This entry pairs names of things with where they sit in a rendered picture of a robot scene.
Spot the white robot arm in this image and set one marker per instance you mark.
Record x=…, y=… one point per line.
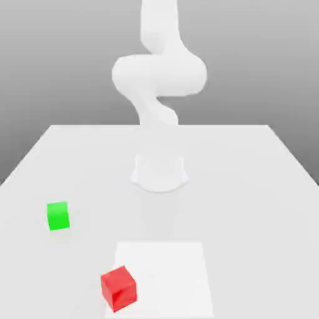
x=159, y=74

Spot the small green cube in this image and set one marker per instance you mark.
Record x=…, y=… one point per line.
x=58, y=216

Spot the small red cube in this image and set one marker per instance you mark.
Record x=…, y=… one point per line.
x=118, y=289

